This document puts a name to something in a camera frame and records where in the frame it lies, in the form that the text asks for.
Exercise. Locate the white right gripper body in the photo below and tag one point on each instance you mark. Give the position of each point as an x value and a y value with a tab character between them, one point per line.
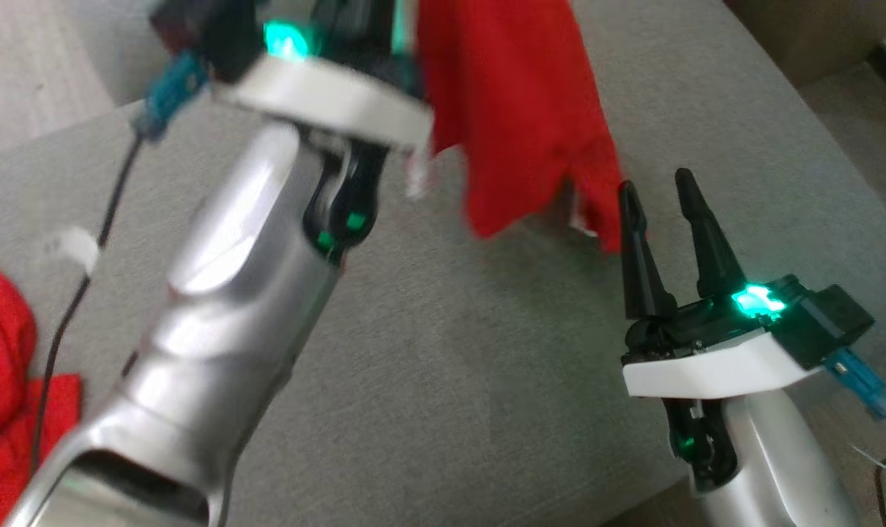
706	366

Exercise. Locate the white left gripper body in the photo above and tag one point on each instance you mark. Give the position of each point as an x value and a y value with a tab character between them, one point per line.
340	99

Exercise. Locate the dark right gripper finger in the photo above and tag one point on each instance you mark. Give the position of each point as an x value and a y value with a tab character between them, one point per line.
710	249
644	271

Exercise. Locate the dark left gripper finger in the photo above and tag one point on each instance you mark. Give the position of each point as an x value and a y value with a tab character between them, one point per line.
351	25
411	36

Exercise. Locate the red shorts with white stripe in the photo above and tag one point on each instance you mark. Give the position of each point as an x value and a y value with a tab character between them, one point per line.
516	102

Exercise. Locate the red number 23 jersey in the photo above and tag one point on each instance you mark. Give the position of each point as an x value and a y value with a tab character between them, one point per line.
4	351

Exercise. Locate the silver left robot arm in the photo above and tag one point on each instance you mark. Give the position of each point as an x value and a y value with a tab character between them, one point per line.
231	293

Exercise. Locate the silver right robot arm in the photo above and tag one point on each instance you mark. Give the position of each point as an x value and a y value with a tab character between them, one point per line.
772	468

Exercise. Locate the grey fabric sofa seat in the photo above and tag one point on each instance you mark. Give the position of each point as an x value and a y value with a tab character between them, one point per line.
458	366

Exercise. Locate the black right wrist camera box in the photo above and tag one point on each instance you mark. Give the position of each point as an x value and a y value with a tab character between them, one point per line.
827	322

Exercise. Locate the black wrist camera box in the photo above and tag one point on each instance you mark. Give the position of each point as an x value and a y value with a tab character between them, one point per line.
209	33
827	322

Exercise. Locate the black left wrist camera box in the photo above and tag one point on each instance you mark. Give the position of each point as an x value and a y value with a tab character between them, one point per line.
209	33

